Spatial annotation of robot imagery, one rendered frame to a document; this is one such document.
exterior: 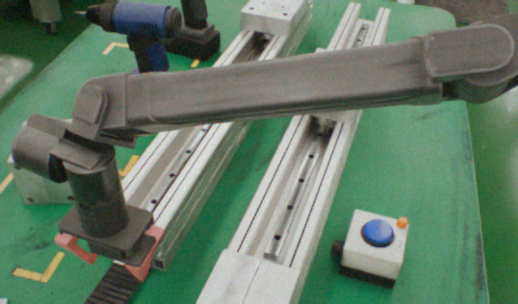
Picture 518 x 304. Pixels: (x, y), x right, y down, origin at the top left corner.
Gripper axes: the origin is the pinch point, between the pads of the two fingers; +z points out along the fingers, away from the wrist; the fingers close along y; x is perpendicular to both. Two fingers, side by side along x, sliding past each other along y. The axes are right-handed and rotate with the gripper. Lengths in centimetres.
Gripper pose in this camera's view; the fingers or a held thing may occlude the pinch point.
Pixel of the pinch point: (117, 265)
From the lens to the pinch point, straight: 72.4
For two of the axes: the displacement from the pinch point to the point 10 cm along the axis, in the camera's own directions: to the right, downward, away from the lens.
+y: -9.5, -2.3, 2.3
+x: -3.3, 6.1, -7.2
